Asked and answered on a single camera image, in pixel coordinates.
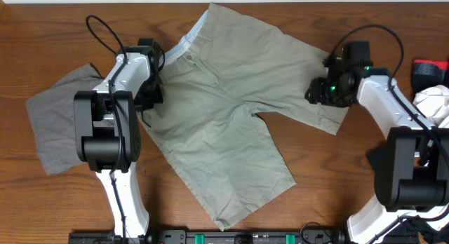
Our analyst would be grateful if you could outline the khaki shorts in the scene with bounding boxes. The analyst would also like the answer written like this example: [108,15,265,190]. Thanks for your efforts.
[143,4,347,230]

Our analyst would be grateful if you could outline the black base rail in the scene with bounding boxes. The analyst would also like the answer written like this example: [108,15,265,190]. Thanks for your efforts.
[68,229,420,244]

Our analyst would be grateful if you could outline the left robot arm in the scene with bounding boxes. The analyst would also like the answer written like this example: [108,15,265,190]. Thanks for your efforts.
[74,39,165,243]

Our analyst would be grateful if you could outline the white shirt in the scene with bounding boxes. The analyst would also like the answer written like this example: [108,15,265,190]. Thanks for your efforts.
[413,85,449,128]

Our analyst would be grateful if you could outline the black garment with red band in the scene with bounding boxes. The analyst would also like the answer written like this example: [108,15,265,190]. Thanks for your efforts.
[366,59,449,244]

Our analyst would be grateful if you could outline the folded grey shorts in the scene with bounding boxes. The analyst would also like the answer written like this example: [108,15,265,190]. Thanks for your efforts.
[26,64,102,175]

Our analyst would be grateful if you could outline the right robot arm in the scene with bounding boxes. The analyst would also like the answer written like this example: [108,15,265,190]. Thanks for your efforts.
[305,41,448,243]

